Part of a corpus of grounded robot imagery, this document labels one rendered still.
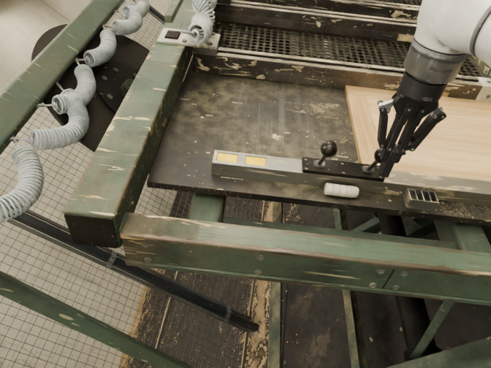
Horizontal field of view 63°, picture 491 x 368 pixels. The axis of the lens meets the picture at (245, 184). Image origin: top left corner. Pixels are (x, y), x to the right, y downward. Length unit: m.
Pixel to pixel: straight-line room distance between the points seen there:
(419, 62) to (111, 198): 0.61
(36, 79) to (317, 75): 0.94
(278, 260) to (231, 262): 0.10
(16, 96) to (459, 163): 1.34
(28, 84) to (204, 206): 0.81
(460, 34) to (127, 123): 0.70
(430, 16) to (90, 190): 0.67
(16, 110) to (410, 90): 1.13
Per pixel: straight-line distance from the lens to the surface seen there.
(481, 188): 1.14
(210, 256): 0.83
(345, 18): 1.79
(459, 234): 1.10
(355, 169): 1.01
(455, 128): 1.37
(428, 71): 0.74
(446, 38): 0.71
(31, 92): 1.51
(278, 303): 2.01
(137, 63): 2.03
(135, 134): 0.96
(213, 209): 0.96
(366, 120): 1.25
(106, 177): 0.86
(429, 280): 0.92
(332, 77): 1.39
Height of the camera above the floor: 1.98
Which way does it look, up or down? 24 degrees down
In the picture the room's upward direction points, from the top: 56 degrees counter-clockwise
